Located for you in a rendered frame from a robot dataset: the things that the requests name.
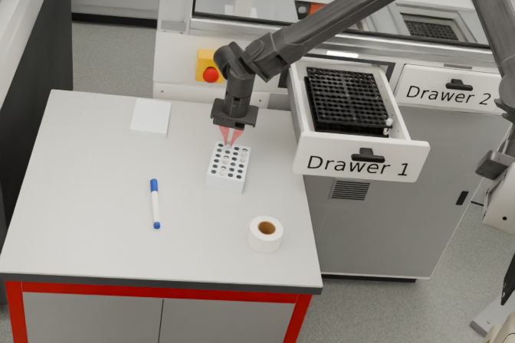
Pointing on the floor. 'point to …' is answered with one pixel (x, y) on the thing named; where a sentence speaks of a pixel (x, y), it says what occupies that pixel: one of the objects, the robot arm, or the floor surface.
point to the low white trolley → (217, 334)
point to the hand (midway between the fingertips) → (229, 141)
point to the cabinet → (387, 192)
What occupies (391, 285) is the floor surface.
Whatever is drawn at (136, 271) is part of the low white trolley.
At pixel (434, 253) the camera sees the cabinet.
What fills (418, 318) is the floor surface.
